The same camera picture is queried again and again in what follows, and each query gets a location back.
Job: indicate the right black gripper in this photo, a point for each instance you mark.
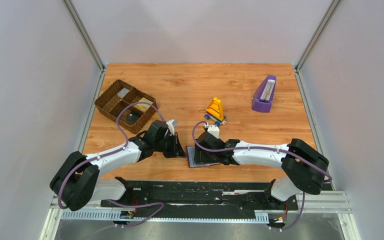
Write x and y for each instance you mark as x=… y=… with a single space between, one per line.
x=202 y=153

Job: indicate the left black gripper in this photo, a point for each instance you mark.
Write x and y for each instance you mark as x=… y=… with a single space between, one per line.
x=173 y=146

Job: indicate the red leather card holder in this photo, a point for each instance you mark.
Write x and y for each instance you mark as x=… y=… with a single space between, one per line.
x=195 y=159

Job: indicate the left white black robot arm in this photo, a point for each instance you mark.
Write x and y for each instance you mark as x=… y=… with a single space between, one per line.
x=79 y=179

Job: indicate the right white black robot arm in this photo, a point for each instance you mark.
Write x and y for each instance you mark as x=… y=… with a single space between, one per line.
x=305 y=168

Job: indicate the gold card in basket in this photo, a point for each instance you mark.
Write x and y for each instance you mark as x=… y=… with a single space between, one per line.
x=143 y=104

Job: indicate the black card in basket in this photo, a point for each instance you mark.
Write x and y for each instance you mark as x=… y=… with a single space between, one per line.
x=132 y=118

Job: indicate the silver card in basket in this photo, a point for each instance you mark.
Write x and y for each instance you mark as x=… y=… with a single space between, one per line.
x=123 y=92

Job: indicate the yellow toy truck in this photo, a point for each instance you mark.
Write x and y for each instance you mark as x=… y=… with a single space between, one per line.
x=215 y=112

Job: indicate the brown woven divided basket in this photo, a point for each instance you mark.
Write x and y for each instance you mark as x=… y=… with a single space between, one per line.
x=116 y=108

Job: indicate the purple metronome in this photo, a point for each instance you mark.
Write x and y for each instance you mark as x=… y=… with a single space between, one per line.
x=263 y=97

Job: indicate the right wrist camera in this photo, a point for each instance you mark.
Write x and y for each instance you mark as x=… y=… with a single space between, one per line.
x=212 y=129

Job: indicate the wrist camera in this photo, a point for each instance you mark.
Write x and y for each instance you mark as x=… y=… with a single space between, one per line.
x=171 y=124
x=212 y=129

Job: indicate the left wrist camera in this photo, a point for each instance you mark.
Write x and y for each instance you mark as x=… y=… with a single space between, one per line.
x=171 y=124

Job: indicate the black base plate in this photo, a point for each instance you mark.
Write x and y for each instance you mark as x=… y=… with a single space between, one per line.
x=200 y=199

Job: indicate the white slotted cable duct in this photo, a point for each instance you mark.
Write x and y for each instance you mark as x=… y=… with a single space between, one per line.
x=118 y=215

